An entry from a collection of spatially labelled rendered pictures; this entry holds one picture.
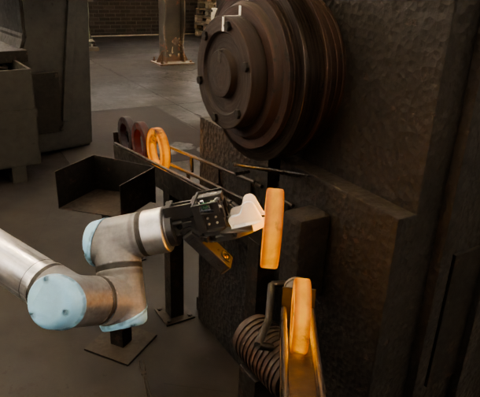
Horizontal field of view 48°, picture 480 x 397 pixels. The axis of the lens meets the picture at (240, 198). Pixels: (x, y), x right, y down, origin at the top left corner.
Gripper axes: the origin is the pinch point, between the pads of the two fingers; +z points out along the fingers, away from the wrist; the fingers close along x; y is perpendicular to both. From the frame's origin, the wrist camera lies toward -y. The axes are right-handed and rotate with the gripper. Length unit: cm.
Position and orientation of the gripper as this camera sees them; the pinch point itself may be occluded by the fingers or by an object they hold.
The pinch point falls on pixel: (271, 219)
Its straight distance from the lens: 102.5
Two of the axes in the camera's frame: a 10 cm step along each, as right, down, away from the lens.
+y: -2.4, -9.0, -3.7
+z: 9.7, -1.9, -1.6
